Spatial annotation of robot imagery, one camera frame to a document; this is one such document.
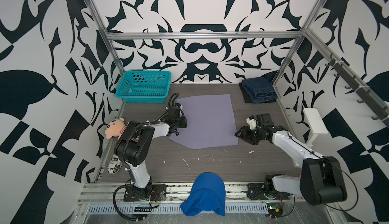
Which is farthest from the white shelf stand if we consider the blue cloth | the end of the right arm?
the blue cloth

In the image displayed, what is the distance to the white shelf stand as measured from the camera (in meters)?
0.73

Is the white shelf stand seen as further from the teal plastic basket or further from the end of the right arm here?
the teal plastic basket
